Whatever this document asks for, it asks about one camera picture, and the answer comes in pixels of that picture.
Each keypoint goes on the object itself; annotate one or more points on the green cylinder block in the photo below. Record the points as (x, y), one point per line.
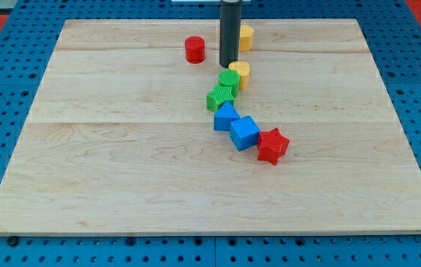
(230, 78)

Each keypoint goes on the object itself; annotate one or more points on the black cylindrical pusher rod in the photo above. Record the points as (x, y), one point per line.
(230, 23)

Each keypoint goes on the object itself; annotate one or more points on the green star block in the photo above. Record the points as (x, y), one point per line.
(218, 96)

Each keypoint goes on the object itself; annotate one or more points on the yellow heart block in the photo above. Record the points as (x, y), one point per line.
(243, 69)

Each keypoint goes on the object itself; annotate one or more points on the wooden board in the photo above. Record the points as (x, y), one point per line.
(118, 140)

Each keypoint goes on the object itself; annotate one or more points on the blue cube block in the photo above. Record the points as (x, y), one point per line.
(244, 133)

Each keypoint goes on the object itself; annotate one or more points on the blue triangle block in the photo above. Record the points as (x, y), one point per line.
(224, 116)

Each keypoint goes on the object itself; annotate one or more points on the red star block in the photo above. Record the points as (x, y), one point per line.
(272, 145)

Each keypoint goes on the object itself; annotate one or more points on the red cylinder block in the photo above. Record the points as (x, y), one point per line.
(195, 49)

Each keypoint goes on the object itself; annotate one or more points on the yellow hexagon block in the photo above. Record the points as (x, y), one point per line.
(246, 38)

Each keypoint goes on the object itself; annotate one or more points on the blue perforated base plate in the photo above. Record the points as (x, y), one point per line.
(26, 42)

